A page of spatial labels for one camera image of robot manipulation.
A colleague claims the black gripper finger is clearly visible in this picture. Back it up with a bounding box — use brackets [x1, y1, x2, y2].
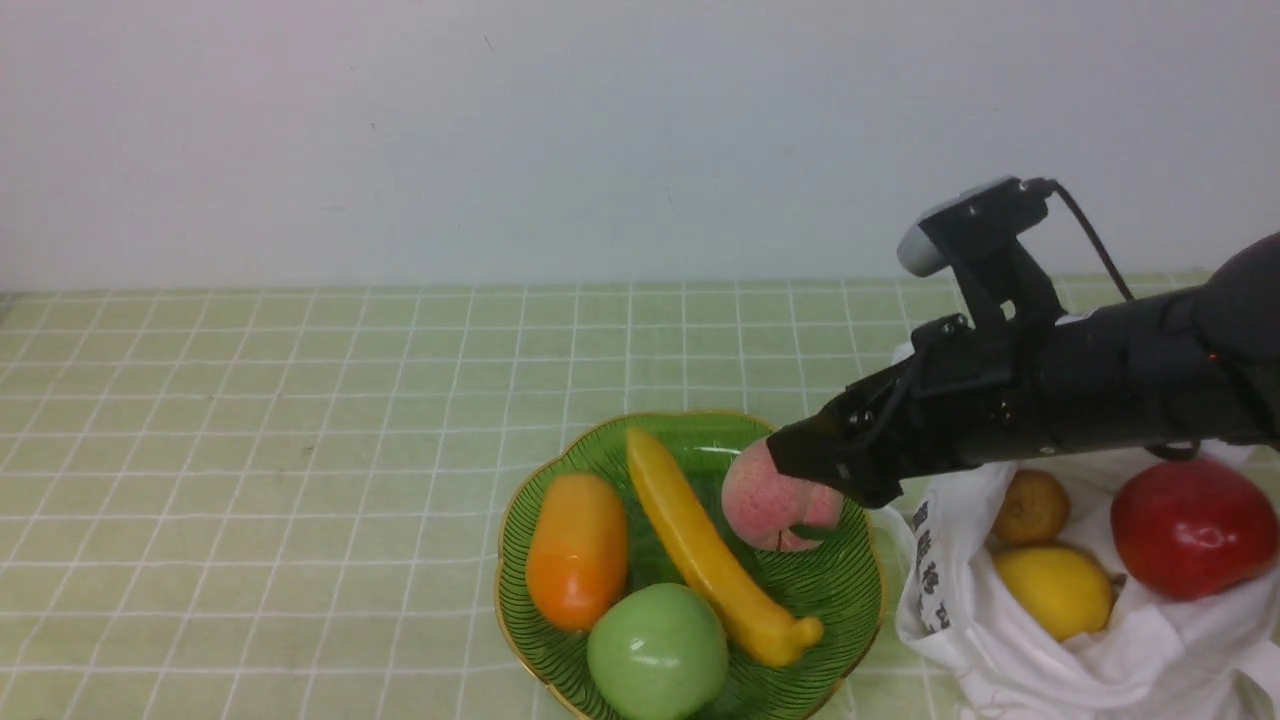
[765, 360, 910, 479]

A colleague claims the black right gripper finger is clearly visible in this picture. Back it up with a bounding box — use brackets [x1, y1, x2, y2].
[800, 430, 925, 509]

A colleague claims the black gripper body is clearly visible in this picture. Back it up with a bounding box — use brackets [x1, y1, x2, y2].
[895, 313, 1062, 478]

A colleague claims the yellow banana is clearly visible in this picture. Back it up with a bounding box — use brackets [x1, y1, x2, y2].
[625, 427, 826, 669]

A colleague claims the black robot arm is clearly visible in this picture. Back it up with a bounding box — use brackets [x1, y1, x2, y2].
[765, 236, 1277, 509]

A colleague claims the green glass fruit bowl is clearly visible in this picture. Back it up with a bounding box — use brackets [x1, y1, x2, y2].
[494, 413, 886, 719]

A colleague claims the small brown kiwi fruit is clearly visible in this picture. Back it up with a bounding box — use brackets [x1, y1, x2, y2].
[991, 469, 1073, 546]

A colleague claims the white cloth bag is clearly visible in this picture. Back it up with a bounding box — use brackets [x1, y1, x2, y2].
[872, 448, 1279, 719]

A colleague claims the pink peach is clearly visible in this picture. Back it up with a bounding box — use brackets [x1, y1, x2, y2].
[719, 439, 844, 553]

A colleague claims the yellow lemon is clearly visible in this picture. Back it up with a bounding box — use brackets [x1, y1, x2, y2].
[993, 544, 1115, 642]

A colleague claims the red apple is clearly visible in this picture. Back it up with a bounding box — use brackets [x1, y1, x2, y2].
[1110, 457, 1279, 602]

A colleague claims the green apple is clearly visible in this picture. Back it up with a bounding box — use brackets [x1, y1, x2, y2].
[588, 583, 730, 719]

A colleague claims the orange mango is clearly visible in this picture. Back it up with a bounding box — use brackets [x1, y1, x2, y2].
[525, 473, 628, 632]

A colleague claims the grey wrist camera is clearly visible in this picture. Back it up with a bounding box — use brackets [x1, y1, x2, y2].
[897, 176, 1065, 334]

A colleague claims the black camera cable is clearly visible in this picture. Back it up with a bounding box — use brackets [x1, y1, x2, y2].
[1044, 181, 1201, 462]

